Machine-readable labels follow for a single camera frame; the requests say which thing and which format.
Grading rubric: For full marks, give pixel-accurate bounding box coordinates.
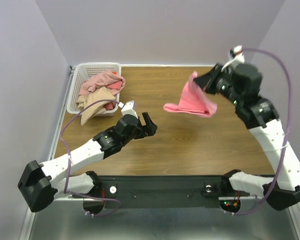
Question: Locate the bright pink t shirt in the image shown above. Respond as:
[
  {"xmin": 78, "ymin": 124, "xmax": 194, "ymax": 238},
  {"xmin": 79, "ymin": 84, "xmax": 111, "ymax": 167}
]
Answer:
[{"xmin": 163, "ymin": 72, "xmax": 218, "ymax": 118}]

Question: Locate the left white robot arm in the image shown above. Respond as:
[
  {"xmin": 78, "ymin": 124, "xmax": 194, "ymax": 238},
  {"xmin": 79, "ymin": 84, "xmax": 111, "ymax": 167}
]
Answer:
[{"xmin": 17, "ymin": 112, "xmax": 158, "ymax": 213}]

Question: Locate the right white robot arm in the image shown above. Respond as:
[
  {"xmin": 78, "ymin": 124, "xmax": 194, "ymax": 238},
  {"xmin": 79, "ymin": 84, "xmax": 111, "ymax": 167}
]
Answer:
[{"xmin": 193, "ymin": 63, "xmax": 300, "ymax": 211}]

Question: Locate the red t shirt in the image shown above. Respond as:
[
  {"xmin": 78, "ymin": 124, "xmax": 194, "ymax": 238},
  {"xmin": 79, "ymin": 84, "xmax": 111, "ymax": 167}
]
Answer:
[{"xmin": 105, "ymin": 71, "xmax": 124, "ymax": 97}]

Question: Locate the beige t shirt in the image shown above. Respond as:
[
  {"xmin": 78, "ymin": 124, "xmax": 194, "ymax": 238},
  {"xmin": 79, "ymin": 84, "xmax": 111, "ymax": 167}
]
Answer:
[{"xmin": 75, "ymin": 86, "xmax": 118, "ymax": 126}]

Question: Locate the dusty pink t shirt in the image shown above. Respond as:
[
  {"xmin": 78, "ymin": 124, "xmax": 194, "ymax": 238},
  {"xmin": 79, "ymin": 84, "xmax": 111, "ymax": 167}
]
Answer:
[{"xmin": 79, "ymin": 70, "xmax": 126, "ymax": 96}]

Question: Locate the white plastic laundry basket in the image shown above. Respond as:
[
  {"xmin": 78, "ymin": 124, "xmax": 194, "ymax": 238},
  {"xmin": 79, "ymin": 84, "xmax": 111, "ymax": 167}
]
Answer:
[{"xmin": 66, "ymin": 62, "xmax": 122, "ymax": 115}]

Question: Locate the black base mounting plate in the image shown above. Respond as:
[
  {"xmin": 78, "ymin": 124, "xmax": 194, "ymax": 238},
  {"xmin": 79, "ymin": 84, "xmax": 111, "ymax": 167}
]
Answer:
[{"xmin": 82, "ymin": 175, "xmax": 248, "ymax": 214}]

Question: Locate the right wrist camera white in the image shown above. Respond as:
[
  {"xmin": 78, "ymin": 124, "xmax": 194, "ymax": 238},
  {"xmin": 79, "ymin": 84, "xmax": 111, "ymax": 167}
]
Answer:
[{"xmin": 221, "ymin": 45, "xmax": 245, "ymax": 71}]

